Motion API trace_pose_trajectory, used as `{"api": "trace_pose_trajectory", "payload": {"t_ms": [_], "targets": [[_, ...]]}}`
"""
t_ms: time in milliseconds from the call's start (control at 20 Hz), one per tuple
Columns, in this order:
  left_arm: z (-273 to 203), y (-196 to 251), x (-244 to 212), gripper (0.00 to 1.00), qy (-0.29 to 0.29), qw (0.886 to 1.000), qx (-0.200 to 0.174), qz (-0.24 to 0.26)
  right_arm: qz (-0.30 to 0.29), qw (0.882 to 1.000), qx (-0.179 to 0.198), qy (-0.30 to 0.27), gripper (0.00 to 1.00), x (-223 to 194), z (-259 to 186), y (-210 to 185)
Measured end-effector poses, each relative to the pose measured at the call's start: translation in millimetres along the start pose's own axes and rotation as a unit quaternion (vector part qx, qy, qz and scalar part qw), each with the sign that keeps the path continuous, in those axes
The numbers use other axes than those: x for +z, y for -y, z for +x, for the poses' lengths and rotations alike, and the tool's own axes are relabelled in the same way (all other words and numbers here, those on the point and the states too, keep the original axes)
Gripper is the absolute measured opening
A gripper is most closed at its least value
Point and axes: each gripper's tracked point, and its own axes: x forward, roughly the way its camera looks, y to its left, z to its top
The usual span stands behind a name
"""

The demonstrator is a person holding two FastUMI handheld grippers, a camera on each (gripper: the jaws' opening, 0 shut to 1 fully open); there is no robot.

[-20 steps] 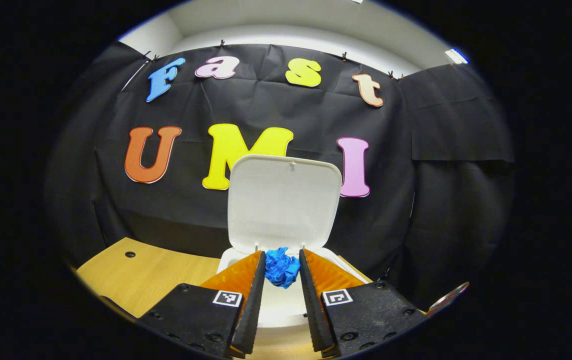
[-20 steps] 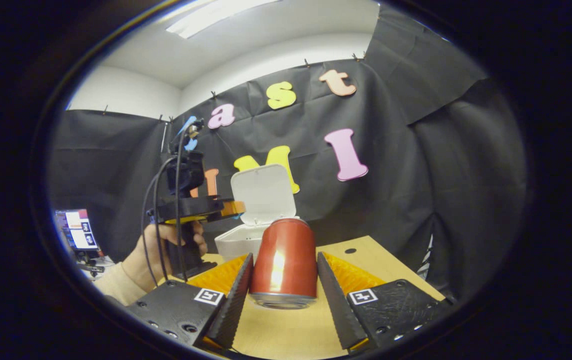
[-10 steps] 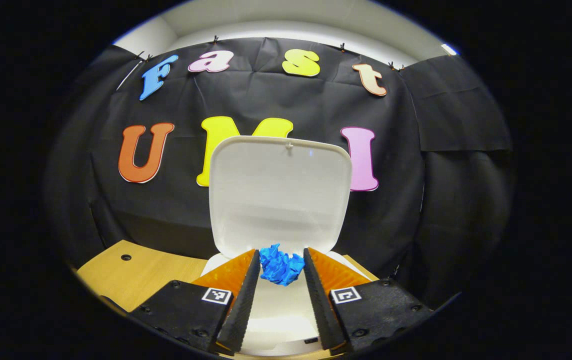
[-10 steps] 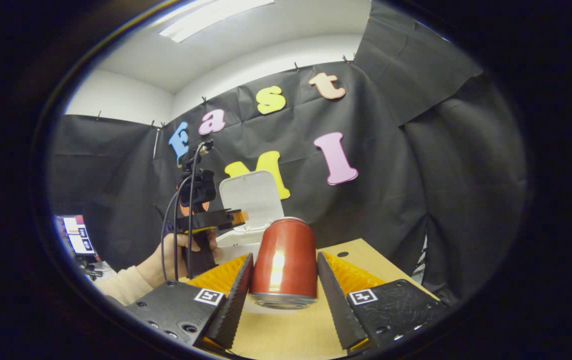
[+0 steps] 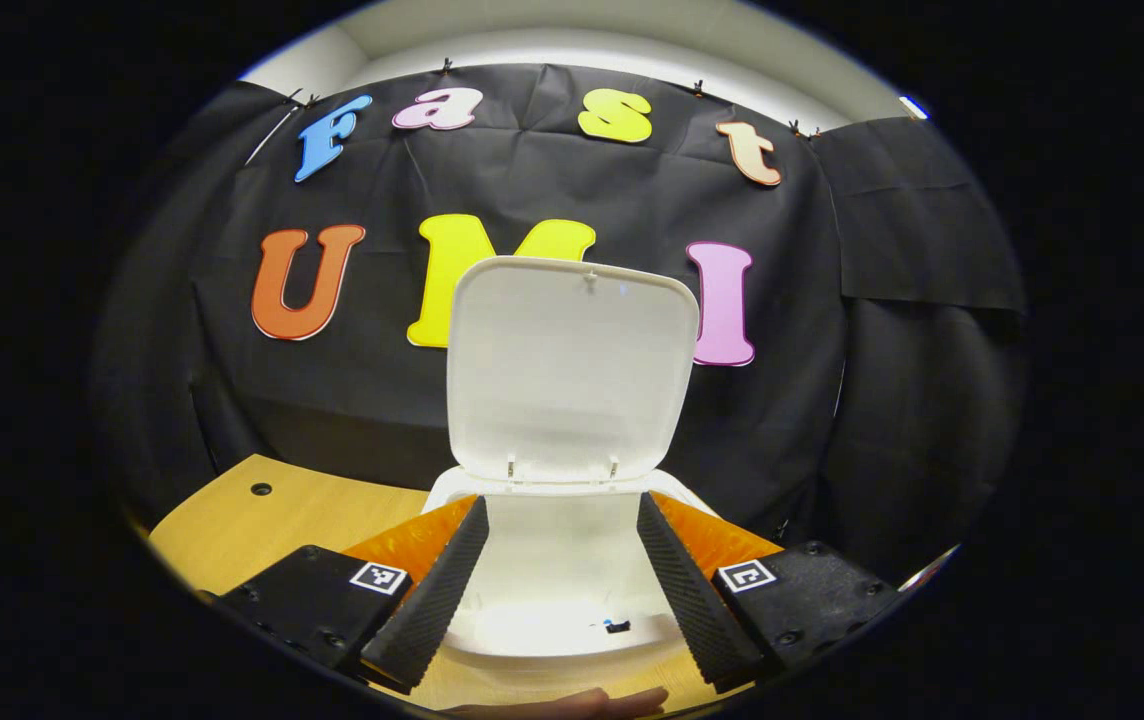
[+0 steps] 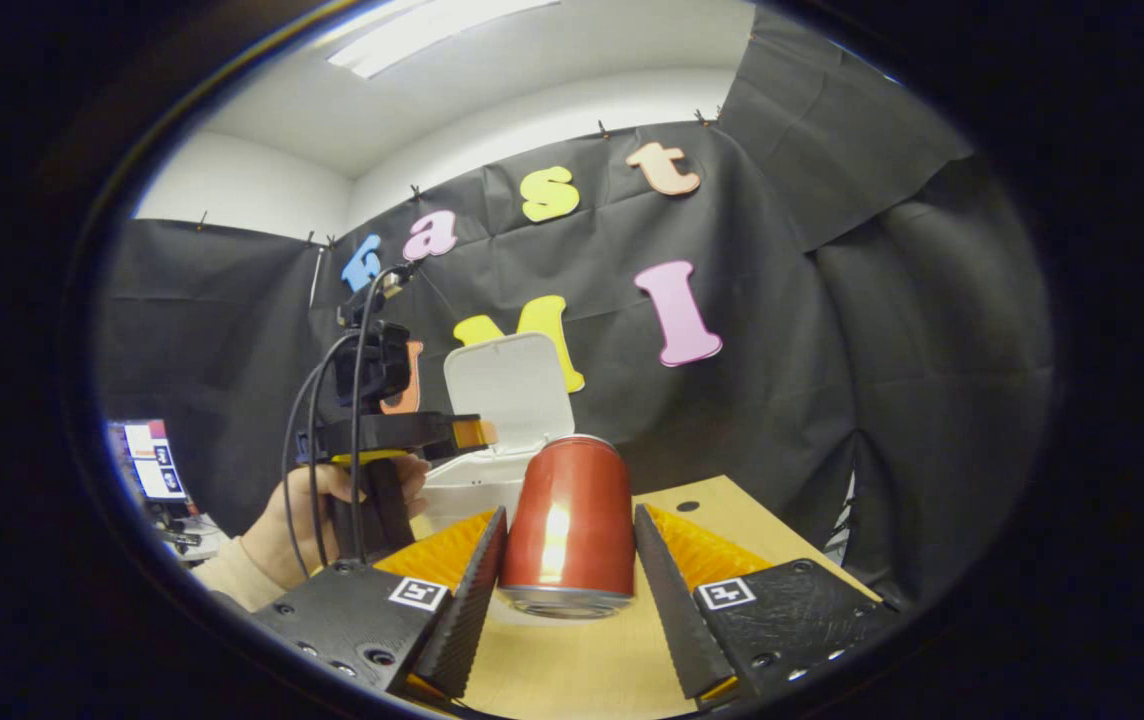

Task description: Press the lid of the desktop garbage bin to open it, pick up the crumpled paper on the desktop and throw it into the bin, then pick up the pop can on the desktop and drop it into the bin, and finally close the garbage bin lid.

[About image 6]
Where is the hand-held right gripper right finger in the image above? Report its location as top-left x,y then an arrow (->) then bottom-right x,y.
632,503 -> 903,706

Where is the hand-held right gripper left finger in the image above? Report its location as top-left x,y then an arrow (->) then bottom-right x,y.
250,505 -> 510,704

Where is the white desktop garbage bin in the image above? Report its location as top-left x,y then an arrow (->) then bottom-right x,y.
412,332 -> 578,541

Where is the red pop can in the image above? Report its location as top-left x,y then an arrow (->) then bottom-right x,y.
497,434 -> 638,621

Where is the wooden desktop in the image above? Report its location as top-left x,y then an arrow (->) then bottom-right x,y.
372,475 -> 883,719

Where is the computer monitor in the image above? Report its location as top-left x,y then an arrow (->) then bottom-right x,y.
110,419 -> 189,504

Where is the white side table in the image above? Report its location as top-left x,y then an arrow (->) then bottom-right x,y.
164,512 -> 231,567

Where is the ceiling light panel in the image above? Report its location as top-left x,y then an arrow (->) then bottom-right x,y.
326,0 -> 565,80

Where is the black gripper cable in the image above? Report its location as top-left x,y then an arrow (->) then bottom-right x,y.
280,332 -> 361,581
347,262 -> 415,566

